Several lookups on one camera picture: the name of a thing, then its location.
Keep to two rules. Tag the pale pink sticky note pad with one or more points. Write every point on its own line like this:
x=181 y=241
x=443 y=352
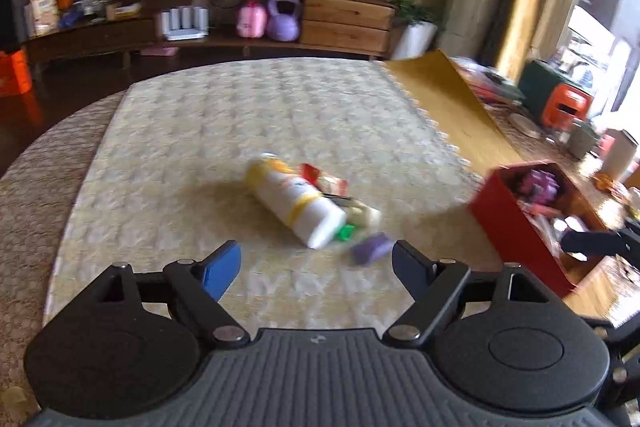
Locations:
x=371 y=249

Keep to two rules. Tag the cream quilted table mat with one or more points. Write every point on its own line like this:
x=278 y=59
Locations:
x=200 y=132

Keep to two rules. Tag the orange snack wrapper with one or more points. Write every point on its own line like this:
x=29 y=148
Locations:
x=610 y=183

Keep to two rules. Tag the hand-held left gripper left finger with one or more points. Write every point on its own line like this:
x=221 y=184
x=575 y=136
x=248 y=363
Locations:
x=220 y=269

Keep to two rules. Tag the pink flat box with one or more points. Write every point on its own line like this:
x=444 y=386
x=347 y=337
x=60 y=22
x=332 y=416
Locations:
x=160 y=52

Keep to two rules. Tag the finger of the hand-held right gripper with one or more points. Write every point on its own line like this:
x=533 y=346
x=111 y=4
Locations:
x=595 y=241

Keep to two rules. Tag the pale green mug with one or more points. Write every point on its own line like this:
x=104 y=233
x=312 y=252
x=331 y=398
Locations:
x=584 y=141

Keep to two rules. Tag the white and yellow bottle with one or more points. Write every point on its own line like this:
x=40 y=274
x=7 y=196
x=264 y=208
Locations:
x=295 y=202

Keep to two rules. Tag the white router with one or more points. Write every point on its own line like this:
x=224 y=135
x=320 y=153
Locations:
x=185 y=24

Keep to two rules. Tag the purple kettlebell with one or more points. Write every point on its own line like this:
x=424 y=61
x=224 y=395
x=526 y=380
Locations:
x=283 y=24

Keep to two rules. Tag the white snack box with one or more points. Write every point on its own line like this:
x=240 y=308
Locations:
x=44 y=11

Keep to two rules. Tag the small cardboard box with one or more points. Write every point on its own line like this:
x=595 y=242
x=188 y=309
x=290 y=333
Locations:
x=123 y=11

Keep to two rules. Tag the pink toy case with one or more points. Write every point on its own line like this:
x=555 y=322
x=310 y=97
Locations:
x=251 y=22

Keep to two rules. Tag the white thermos mug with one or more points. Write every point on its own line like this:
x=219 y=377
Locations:
x=619 y=157

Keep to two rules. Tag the yellow wood-pattern mat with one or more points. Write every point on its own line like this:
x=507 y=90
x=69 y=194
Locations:
x=450 y=107

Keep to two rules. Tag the red tin box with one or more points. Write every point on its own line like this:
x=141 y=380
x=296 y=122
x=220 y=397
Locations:
x=520 y=232

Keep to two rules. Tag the white plant pot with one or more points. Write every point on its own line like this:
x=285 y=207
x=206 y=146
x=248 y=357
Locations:
x=415 y=41

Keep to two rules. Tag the stack of books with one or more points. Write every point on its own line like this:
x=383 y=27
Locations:
x=487 y=82

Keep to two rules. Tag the wooden media cabinet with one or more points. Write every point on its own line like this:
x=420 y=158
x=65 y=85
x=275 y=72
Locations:
x=345 y=14

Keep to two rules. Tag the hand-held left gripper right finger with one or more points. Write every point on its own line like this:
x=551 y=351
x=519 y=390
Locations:
x=412 y=269

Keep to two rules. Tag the red snack packet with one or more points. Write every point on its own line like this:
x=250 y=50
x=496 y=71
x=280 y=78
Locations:
x=325 y=179

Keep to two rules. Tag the black cabinet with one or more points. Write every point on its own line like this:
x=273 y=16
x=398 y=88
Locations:
x=20 y=2

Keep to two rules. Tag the white round lid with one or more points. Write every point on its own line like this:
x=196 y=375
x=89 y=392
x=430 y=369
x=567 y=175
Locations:
x=523 y=126

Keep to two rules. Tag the orange and green tissue box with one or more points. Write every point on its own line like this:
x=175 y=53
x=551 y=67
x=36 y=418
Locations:
x=565 y=102

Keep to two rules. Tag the orange gift bag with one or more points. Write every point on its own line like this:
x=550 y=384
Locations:
x=15 y=74

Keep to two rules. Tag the cream and green small toy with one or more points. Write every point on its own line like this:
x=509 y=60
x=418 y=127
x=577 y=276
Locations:
x=362 y=214

